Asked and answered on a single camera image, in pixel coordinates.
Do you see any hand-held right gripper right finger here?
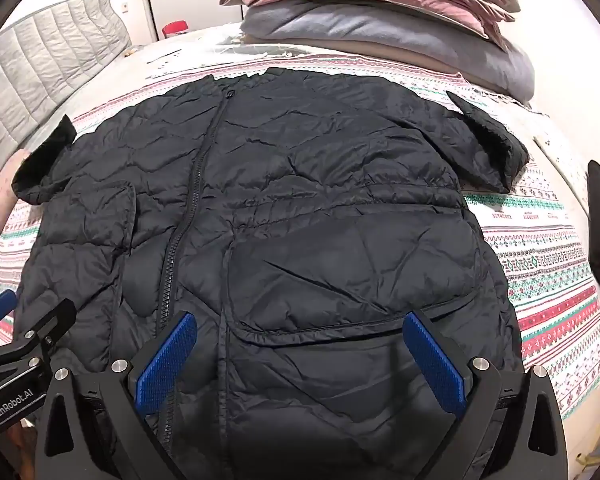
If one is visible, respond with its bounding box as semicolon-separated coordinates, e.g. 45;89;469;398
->
402;310;568;466

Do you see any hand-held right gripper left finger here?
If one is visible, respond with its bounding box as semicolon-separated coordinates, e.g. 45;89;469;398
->
42;310;198;466

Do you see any black quilted jacket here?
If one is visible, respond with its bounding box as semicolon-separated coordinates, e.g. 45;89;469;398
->
11;66;531;480

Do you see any patterned knit-print blanket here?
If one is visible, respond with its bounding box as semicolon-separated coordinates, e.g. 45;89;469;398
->
0;52;600;423

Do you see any grey quilted headboard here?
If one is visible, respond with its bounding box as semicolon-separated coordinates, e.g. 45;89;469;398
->
0;0;132;177

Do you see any white lace cloth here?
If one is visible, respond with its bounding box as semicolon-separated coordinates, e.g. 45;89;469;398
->
144;24;341;80

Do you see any grey-blue folded quilt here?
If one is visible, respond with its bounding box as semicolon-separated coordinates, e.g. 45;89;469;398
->
239;0;536;102

